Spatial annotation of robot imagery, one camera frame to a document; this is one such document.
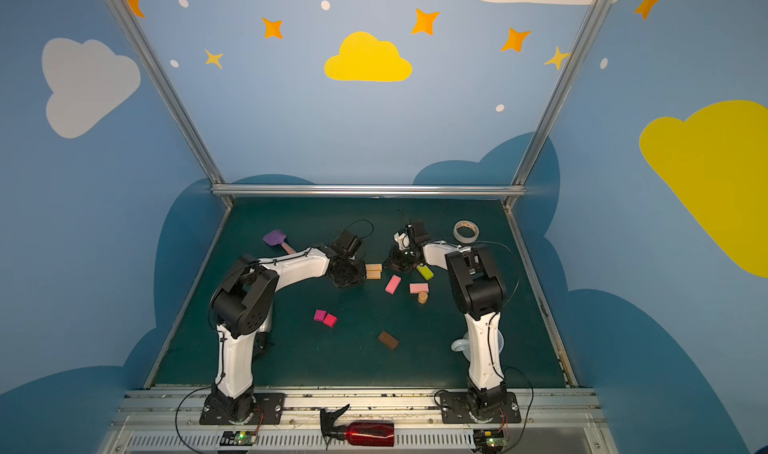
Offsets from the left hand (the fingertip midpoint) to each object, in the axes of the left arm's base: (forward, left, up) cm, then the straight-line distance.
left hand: (369, 279), depth 97 cm
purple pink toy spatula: (+17, +35, 0) cm, 39 cm away
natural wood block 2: (+1, -1, +2) cm, 2 cm away
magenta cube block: (-12, +14, -1) cm, 19 cm away
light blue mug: (-22, -27, +3) cm, 35 cm away
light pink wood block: (-3, -15, -1) cm, 16 cm away
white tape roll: (+18, -35, 0) cm, 39 cm away
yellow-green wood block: (+4, -19, -1) cm, 20 cm away
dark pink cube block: (-14, +11, -1) cm, 18 cm away
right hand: (+7, -5, 0) cm, 9 cm away
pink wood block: (-1, -8, -2) cm, 8 cm away
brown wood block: (-19, -7, -1) cm, 20 cm away
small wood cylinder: (-4, -17, 0) cm, 18 cm away
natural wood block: (+5, -1, -1) cm, 5 cm away
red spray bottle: (-42, 0, +3) cm, 42 cm away
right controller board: (-43, -31, -2) cm, 53 cm away
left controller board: (-43, +29, -1) cm, 52 cm away
